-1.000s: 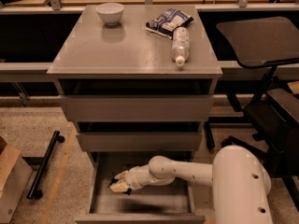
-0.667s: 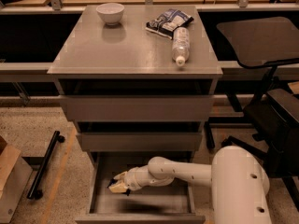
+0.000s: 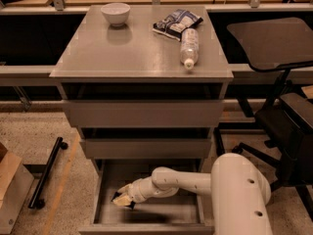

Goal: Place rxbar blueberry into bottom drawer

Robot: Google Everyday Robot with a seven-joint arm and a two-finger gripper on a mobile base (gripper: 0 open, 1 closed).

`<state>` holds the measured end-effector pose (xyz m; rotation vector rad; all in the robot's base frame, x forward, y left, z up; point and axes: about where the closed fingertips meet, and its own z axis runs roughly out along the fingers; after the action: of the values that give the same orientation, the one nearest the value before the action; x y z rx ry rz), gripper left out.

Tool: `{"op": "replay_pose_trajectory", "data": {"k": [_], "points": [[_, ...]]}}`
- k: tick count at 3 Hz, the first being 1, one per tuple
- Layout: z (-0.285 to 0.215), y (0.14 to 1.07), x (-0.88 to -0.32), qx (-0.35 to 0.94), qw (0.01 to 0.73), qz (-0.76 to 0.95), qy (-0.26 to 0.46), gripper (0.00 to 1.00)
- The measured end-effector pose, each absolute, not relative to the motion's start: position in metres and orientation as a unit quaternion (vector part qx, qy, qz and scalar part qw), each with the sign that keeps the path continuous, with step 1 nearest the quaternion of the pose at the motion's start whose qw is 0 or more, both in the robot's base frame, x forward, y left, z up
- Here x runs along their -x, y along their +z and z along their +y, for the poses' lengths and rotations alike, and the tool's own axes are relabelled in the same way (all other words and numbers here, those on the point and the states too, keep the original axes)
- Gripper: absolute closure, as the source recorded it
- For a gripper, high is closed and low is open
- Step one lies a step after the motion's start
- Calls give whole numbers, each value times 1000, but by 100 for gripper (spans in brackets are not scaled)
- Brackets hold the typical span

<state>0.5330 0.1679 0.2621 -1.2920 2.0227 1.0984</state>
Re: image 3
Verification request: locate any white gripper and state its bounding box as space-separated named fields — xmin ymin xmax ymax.
xmin=112 ymin=179 xmax=155 ymax=208

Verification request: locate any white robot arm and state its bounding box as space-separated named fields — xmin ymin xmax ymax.
xmin=112 ymin=153 xmax=273 ymax=235

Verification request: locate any grey open bottom drawer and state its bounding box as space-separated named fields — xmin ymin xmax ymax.
xmin=79 ymin=160 xmax=214 ymax=235

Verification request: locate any grey middle drawer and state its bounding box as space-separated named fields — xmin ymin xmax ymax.
xmin=80 ymin=139 xmax=211 ymax=159

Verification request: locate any grey top drawer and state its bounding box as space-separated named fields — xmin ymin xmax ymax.
xmin=63 ymin=100 xmax=223 ymax=128

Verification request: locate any grey drawer cabinet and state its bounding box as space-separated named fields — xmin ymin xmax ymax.
xmin=51 ymin=5 xmax=233 ymax=235

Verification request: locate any black wheeled bar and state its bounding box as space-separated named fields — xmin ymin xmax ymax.
xmin=25 ymin=137 xmax=68 ymax=210

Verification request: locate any cardboard box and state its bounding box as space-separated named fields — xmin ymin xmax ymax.
xmin=0 ymin=143 xmax=22 ymax=208

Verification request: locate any clear plastic water bottle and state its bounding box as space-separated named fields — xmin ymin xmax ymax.
xmin=180 ymin=28 xmax=199 ymax=71

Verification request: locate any blue white snack bag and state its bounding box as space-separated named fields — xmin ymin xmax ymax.
xmin=153 ymin=9 xmax=203 ymax=41

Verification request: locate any white ceramic bowl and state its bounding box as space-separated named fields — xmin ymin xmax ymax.
xmin=101 ymin=3 xmax=130 ymax=26

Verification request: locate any long grey workbench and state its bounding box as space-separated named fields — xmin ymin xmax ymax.
xmin=1 ymin=5 xmax=313 ymax=102

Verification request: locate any black office chair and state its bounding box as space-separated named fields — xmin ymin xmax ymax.
xmin=218 ymin=17 xmax=313 ymax=219

